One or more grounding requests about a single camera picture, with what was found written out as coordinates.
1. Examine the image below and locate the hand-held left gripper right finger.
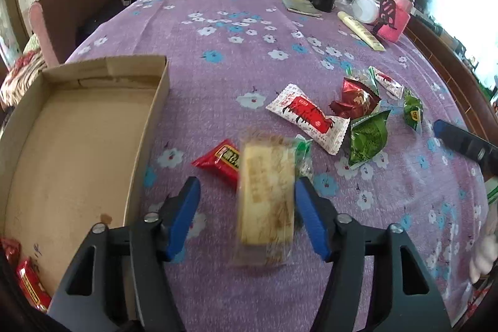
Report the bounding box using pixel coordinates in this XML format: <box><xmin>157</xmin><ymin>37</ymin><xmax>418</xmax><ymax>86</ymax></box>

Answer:
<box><xmin>294</xmin><ymin>176</ymin><xmax>454</xmax><ymax>332</ymax></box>

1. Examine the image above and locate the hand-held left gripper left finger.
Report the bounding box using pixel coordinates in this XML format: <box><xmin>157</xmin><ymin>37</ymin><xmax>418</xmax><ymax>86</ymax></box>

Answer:
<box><xmin>47</xmin><ymin>176</ymin><xmax>202</xmax><ymax>332</ymax></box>

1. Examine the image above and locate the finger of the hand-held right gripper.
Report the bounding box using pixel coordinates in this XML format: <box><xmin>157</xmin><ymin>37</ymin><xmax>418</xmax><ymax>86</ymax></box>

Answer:
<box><xmin>433</xmin><ymin>119</ymin><xmax>498</xmax><ymax>177</ymax></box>

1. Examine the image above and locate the beige cake packet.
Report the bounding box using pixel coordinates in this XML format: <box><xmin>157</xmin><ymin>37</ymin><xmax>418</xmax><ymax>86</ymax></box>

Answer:
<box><xmin>233</xmin><ymin>128</ymin><xmax>300</xmax><ymax>268</ymax></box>

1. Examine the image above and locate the white green snack packet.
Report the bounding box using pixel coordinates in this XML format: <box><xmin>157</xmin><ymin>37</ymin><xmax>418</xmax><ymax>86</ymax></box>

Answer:
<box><xmin>294</xmin><ymin>135</ymin><xmax>314</xmax><ymax>177</ymax></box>

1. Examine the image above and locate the red yellow-label snack packet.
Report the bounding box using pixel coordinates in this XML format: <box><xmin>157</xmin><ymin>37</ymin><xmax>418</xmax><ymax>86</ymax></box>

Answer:
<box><xmin>191</xmin><ymin>138</ymin><xmax>244</xmax><ymax>185</ymax></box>
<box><xmin>16</xmin><ymin>257</ymin><xmax>52</xmax><ymax>311</ymax></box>

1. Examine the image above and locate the small green snack packet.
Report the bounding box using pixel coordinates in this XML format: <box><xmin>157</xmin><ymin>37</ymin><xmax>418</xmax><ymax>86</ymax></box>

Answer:
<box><xmin>402</xmin><ymin>89</ymin><xmax>424</xmax><ymax>132</ymax></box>

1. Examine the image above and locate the large green snack packet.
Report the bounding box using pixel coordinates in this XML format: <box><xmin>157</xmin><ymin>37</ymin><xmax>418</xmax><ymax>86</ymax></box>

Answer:
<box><xmin>348</xmin><ymin>110</ymin><xmax>392</xmax><ymax>167</ymax></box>

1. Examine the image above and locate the white red snack packet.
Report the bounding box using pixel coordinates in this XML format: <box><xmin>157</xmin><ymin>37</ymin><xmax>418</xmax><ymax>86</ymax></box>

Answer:
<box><xmin>265</xmin><ymin>83</ymin><xmax>350</xmax><ymax>156</ymax></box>

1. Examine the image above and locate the small white red packet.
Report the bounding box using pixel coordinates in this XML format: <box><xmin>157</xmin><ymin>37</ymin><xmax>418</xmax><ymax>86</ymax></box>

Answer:
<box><xmin>369</xmin><ymin>67</ymin><xmax>405</xmax><ymax>99</ymax></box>

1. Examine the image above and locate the cardboard box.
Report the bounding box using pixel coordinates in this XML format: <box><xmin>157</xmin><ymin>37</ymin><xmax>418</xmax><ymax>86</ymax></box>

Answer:
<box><xmin>0</xmin><ymin>55</ymin><xmax>171</xmax><ymax>302</ymax></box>

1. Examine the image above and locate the dark red snack packet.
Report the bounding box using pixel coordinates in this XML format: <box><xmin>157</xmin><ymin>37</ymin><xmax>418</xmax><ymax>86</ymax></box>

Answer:
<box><xmin>329</xmin><ymin>77</ymin><xmax>383</xmax><ymax>119</ymax></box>
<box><xmin>0</xmin><ymin>238</ymin><xmax>21</xmax><ymax>266</ymax></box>

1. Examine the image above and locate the clear green-edged snack packet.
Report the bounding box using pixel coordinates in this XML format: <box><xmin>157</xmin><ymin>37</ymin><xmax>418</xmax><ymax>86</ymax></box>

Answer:
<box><xmin>346</xmin><ymin>68</ymin><xmax>380</xmax><ymax>95</ymax></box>

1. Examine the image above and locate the white pink cloth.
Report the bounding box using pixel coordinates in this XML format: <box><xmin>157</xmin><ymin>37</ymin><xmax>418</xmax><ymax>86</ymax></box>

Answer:
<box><xmin>469</xmin><ymin>215</ymin><xmax>498</xmax><ymax>284</ymax></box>

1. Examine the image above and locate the pink sleeved jar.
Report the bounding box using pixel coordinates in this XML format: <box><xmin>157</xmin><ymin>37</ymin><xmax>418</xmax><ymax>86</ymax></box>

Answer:
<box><xmin>379</xmin><ymin>0</ymin><xmax>418</xmax><ymax>43</ymax></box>

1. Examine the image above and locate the purple floral bed sheet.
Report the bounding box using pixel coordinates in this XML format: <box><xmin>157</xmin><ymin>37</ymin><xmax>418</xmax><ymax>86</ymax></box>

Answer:
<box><xmin>66</xmin><ymin>0</ymin><xmax>491</xmax><ymax>332</ymax></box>

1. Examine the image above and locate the yellow tube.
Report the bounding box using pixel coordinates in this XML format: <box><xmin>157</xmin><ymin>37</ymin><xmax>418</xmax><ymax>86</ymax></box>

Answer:
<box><xmin>336</xmin><ymin>10</ymin><xmax>387</xmax><ymax>53</ymax></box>

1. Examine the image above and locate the black phone stand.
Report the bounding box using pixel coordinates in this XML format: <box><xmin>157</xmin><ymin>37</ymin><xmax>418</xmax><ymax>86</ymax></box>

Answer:
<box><xmin>373</xmin><ymin>0</ymin><xmax>398</xmax><ymax>34</ymax></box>

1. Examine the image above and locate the white round container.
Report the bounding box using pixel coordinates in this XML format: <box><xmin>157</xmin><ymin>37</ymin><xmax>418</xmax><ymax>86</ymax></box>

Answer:
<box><xmin>350</xmin><ymin>0</ymin><xmax>380</xmax><ymax>24</ymax></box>

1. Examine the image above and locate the green notebook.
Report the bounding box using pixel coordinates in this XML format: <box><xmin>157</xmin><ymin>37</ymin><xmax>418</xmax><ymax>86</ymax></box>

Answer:
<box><xmin>281</xmin><ymin>0</ymin><xmax>323</xmax><ymax>18</ymax></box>

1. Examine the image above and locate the patterned blanket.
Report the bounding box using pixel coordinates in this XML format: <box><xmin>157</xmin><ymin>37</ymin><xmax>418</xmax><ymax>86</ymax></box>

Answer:
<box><xmin>0</xmin><ymin>32</ymin><xmax>45</xmax><ymax>111</ymax></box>

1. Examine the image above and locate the brown armchair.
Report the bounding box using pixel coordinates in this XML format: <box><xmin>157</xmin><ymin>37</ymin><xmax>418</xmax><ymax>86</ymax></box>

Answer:
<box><xmin>29</xmin><ymin>0</ymin><xmax>131</xmax><ymax>66</ymax></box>

